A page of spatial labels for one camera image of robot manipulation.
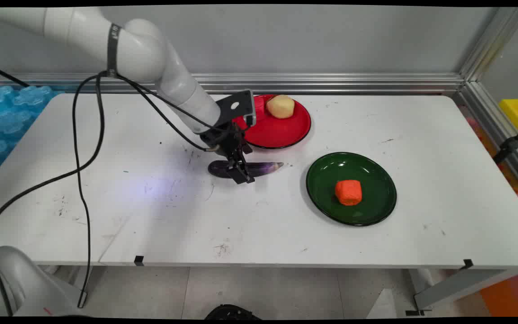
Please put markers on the red round plate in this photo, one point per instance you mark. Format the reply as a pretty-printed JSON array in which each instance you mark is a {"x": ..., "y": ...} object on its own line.
[{"x": 277, "y": 133}]

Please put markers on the black tape marker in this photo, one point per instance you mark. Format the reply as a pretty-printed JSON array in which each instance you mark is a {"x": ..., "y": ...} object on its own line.
[
  {"x": 467, "y": 264},
  {"x": 139, "y": 260}
]

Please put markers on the blue foam floor mat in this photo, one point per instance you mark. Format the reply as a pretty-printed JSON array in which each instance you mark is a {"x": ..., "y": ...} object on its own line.
[{"x": 7, "y": 117}]

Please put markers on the orange floor box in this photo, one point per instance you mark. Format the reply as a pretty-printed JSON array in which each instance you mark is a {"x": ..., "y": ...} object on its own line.
[{"x": 511, "y": 297}]

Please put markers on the green round plate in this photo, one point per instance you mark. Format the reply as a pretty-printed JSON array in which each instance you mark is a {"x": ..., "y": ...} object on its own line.
[{"x": 326, "y": 184}]

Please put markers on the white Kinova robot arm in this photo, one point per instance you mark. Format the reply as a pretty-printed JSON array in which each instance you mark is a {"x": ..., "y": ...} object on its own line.
[{"x": 146, "y": 49}]

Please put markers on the black object on floor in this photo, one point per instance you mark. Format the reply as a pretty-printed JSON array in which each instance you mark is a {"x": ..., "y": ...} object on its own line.
[{"x": 232, "y": 312}]

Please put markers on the orange carrot chunk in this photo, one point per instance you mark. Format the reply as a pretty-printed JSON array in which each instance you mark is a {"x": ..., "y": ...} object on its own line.
[{"x": 348, "y": 192}]

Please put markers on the yellow potato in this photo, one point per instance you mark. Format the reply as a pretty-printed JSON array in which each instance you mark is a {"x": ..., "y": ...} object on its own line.
[{"x": 280, "y": 107}]

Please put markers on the white table leg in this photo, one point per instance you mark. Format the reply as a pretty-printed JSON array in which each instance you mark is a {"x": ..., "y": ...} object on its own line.
[{"x": 457, "y": 288}]

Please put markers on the black tripod clamp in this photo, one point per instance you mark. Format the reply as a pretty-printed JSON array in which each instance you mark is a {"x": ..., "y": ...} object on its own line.
[{"x": 511, "y": 144}]

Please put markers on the purple eggplant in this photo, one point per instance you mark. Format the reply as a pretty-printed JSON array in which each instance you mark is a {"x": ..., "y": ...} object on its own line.
[{"x": 263, "y": 168}]

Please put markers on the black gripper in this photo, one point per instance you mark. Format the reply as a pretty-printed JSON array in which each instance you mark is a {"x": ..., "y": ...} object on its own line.
[{"x": 225, "y": 138}]

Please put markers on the black wrist camera mount plate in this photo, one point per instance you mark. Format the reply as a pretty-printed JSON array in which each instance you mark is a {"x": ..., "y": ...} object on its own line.
[{"x": 236, "y": 107}]

